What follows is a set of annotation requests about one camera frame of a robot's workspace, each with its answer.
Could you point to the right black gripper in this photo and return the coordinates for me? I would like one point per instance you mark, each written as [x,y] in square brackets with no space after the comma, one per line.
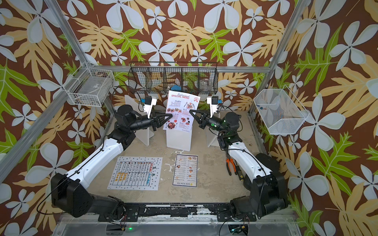
[202,123]

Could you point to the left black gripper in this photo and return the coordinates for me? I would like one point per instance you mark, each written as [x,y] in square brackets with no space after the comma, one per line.
[155,120]

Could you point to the pink restaurant special menu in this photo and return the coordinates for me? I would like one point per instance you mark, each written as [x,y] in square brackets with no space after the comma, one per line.
[179,105]

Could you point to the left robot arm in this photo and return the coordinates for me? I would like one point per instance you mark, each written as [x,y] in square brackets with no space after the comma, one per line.
[69,191]

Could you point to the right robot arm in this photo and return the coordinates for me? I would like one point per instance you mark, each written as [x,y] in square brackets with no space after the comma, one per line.
[262,176]

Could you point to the blue object in rack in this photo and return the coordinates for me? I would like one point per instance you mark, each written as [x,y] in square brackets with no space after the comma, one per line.
[176,88]

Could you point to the blue bordered menu sheet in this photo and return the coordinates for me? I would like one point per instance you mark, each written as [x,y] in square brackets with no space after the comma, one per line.
[185,172]

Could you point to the dotted border table menu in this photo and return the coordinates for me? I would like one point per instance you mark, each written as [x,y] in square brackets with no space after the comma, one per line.
[136,173]

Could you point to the black screwdriver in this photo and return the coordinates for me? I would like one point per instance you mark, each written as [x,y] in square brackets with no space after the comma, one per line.
[238,172]

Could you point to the white mesh basket right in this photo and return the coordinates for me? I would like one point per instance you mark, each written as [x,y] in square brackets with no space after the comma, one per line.
[281,110]

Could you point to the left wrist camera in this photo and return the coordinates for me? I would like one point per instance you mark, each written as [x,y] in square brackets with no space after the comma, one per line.
[148,103]

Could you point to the black wire rack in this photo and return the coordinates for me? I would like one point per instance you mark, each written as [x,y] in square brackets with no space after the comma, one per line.
[158,77]

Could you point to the orange handled pliers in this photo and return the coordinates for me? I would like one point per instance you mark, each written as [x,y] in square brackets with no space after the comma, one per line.
[230,166]

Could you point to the white wire basket left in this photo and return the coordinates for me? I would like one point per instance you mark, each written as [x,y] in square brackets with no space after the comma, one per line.
[89,85]

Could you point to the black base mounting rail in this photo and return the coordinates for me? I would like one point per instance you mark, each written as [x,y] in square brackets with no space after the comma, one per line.
[135,212]

